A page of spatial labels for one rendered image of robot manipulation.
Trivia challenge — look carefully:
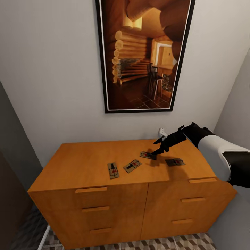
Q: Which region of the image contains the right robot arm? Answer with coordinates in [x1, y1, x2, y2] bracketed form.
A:
[151, 122, 250, 204]

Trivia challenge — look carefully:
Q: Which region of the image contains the mousetrap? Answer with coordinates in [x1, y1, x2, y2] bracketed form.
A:
[123, 159, 142, 173]
[165, 158, 186, 166]
[140, 151, 157, 160]
[108, 162, 120, 179]

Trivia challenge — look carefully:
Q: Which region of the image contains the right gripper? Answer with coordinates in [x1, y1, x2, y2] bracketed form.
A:
[151, 133, 178, 155]

